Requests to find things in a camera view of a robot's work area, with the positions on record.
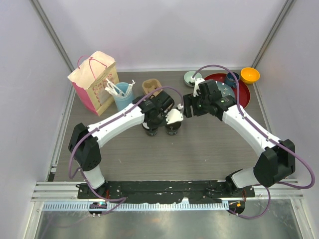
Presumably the black paper coffee cup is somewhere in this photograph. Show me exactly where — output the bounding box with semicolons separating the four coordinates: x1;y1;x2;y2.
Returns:
165;121;181;135

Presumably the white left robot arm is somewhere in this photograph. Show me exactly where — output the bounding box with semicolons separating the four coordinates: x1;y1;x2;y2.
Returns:
68;91;183;199

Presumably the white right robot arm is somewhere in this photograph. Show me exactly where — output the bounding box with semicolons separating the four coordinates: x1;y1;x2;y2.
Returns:
183;78;296;197

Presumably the dark blue ceramic plate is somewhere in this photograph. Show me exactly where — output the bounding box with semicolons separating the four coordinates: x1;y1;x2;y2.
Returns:
216;81;236;98

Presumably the brown cardboard cup carrier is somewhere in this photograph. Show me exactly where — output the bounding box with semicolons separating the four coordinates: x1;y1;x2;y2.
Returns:
142;79;162;95

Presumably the dark blue ceramic mug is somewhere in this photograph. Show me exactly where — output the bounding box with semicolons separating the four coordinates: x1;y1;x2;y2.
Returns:
224;72;240;89

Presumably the light blue straw cup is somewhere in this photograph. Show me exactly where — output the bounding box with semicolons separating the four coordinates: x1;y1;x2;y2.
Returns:
113;82;134;111

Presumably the mint green ceramic bowl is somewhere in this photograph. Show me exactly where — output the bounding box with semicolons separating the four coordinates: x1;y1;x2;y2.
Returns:
183;71;202;87

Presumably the red round tray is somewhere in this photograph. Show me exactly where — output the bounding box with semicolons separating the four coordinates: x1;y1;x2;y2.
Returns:
204;73;251;108

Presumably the orange bowl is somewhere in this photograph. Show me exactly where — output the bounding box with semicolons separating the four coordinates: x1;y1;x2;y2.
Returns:
240;67;260;84

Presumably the pink kraft paper bag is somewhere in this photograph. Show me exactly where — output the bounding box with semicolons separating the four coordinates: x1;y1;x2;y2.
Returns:
68;51;119;116

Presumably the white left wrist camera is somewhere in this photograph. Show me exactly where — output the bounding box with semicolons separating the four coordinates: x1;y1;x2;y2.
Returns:
165;104;184;125

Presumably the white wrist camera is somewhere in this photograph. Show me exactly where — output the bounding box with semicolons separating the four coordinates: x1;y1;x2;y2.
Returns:
191;78;205;97
165;104;184;125

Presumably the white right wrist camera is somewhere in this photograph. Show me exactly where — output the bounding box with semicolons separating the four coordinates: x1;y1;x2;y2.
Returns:
191;78;205;97

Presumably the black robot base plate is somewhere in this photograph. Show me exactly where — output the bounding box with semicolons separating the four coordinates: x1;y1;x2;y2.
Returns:
76;180;256;204

